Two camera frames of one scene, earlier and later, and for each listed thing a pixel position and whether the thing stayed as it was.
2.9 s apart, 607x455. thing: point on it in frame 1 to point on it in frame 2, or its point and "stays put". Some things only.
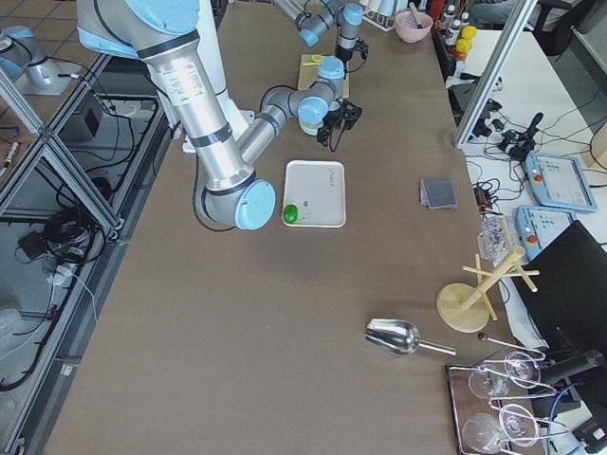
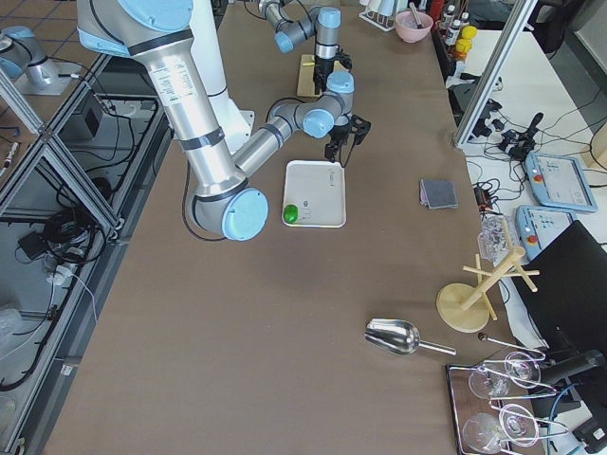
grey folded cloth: (437, 193) stays put
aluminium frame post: (517, 16) stays put
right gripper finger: (322, 136) to (329, 152)
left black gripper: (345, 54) to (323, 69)
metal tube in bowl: (415, 15) stays put
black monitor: (569, 306) stays put
